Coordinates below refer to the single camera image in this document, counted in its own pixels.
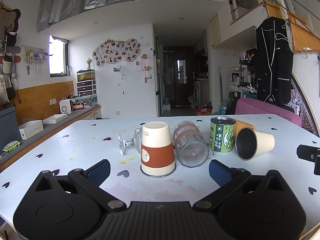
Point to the washing machine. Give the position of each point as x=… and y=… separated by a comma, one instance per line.
x=197, y=91

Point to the window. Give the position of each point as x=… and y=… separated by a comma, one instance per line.
x=58, y=56

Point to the small drawer unit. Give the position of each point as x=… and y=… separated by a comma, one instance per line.
x=86, y=88

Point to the glass fish tank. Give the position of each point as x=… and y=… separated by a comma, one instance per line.
x=86, y=75

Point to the macrame wall hanging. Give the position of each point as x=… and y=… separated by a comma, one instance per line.
x=35, y=58

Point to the cloud-shaped photo board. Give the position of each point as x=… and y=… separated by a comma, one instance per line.
x=116, y=52

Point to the clear glass cup brown band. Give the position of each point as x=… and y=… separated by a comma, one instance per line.
x=191, y=145

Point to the pack of water bottles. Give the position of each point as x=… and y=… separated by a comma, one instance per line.
x=223, y=108

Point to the black jacket with white trim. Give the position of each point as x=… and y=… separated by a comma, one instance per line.
x=273, y=62

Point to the shelf rack with bottles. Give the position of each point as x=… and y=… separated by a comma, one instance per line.
x=243, y=76

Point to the red cardboard box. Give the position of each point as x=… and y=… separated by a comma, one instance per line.
x=204, y=111

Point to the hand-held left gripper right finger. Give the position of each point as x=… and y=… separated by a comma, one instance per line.
x=220, y=172

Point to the wavy brown wall rack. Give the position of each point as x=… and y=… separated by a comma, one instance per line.
x=10, y=25

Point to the pink upholstered chair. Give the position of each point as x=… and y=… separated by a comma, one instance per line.
x=267, y=110

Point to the hanging door mirror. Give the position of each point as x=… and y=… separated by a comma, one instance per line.
x=182, y=71

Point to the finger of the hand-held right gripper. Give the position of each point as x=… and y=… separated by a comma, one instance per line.
x=308, y=152

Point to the white cardboard box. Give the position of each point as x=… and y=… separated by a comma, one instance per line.
x=30, y=129

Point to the flat white box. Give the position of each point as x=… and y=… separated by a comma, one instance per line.
x=55, y=118

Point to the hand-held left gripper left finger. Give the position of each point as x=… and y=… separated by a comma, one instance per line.
x=99, y=172

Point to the grey side counter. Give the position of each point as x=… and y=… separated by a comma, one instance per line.
x=75, y=116

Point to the green tin can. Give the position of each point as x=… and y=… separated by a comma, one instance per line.
x=222, y=136

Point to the grey storage box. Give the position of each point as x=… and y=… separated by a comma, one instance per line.
x=8, y=126

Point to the white air purifier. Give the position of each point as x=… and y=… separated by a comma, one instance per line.
x=65, y=106

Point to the green egg carton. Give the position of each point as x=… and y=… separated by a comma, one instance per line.
x=11, y=146

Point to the cream steel-lined cup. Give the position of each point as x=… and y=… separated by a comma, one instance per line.
x=260, y=142

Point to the dark wooden door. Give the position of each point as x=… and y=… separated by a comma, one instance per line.
x=180, y=95

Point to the clear glass goblet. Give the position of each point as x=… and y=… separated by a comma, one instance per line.
x=128, y=142

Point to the white cup with brown sleeve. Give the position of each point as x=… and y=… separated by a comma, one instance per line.
x=157, y=150

